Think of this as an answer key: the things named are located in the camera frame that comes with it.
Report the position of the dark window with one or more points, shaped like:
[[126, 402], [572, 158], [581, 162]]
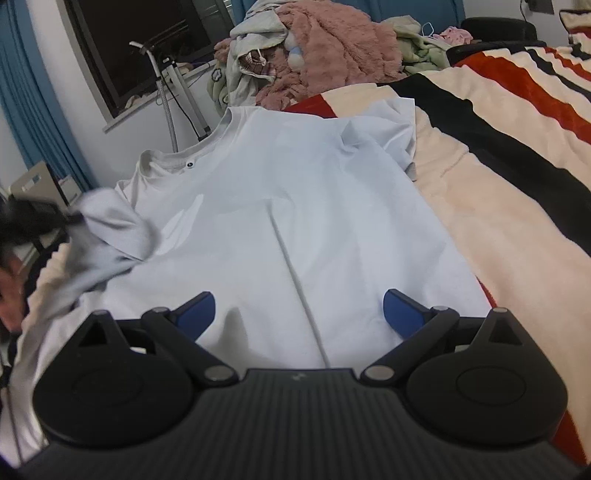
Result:
[[147, 41]]

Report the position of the white t-shirt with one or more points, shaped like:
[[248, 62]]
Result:
[[286, 207]]

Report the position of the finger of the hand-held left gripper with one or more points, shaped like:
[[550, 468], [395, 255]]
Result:
[[71, 219]]

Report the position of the patterned pillow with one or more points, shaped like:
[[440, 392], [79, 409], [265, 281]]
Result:
[[577, 25]]

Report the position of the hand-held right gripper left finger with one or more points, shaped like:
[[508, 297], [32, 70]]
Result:
[[198, 316]]

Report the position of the blue curtain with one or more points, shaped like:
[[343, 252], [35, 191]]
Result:
[[41, 92]]

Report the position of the black chair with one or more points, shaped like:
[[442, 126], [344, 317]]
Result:
[[498, 34]]

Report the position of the grey white garment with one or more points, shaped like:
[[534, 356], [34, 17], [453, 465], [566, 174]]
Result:
[[249, 37]]

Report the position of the garment steamer stand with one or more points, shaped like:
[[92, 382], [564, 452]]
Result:
[[180, 92]]

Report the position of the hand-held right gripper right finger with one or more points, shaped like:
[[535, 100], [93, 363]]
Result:
[[400, 316]]

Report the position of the pink fluffy blanket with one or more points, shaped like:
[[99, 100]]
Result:
[[337, 50]]

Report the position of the beige cabinet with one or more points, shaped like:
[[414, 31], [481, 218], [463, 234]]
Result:
[[39, 182]]

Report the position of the black wall device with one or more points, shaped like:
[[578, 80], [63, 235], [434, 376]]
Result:
[[538, 4]]

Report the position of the plaid cloth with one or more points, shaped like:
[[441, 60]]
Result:
[[258, 64]]

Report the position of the pale green garment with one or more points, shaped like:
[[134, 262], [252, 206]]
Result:
[[415, 44]]

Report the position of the small pink garment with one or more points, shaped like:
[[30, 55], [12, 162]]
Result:
[[455, 34]]

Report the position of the red black cream striped blanket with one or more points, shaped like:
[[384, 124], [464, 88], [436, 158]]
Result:
[[508, 184]]

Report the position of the light green printed garment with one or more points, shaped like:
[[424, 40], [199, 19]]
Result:
[[217, 87]]

